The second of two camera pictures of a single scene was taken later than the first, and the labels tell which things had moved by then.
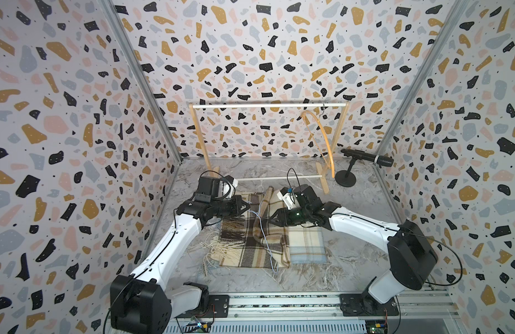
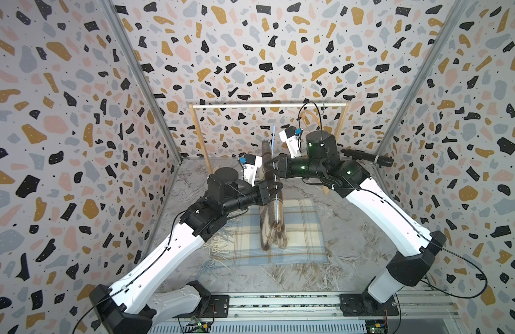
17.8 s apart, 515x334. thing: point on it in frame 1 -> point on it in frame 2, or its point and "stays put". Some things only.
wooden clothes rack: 323,170 stays put
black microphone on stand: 347,179 stays put
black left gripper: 236,200 -> 264,197
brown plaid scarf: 250,240 -> 273,222
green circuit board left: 197,327 stays put
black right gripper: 280,213 -> 286,166
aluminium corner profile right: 426,63 stays put
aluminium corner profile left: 143,71 stays put
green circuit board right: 375,326 stays put
